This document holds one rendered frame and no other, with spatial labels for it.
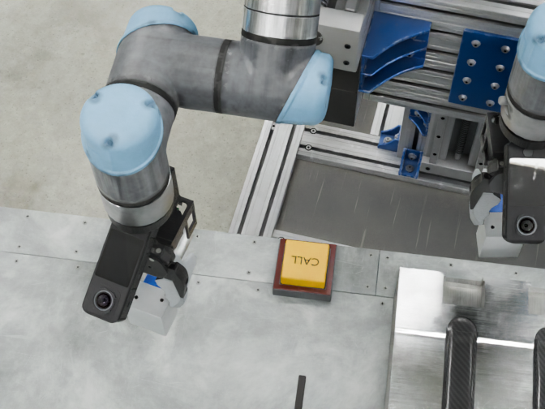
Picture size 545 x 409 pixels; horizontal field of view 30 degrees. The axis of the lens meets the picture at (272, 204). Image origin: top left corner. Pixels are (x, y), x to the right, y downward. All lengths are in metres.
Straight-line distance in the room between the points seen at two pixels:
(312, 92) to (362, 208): 1.18
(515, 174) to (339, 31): 0.38
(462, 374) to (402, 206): 0.93
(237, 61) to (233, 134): 1.52
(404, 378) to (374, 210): 0.93
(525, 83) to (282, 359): 0.52
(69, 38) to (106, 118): 1.81
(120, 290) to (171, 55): 0.26
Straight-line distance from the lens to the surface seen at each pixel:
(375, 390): 1.35
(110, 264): 1.09
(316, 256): 1.39
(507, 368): 1.29
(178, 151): 2.50
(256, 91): 0.99
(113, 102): 0.96
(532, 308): 1.36
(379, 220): 2.15
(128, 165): 0.96
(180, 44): 1.02
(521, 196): 1.16
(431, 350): 1.29
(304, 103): 0.99
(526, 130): 1.11
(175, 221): 1.13
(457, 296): 1.35
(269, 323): 1.38
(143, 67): 1.00
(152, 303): 1.23
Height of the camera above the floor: 2.06
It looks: 59 degrees down
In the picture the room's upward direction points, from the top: 1 degrees counter-clockwise
